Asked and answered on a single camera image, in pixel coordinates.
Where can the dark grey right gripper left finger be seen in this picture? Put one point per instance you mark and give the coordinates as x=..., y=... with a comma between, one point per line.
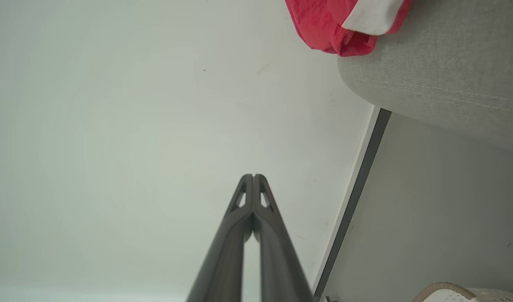
x=227, y=260

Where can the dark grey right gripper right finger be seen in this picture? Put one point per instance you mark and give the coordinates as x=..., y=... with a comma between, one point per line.
x=279, y=260

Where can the red garment with white trim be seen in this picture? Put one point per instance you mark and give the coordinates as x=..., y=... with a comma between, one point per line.
x=315, y=25

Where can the white perforated basket beige rim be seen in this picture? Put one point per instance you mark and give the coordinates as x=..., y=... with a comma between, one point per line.
x=483, y=295

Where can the white black skirting board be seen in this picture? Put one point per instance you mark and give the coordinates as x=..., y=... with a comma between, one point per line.
x=357, y=188

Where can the grey fabric sofa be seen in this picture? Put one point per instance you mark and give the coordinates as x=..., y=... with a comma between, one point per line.
x=449, y=67

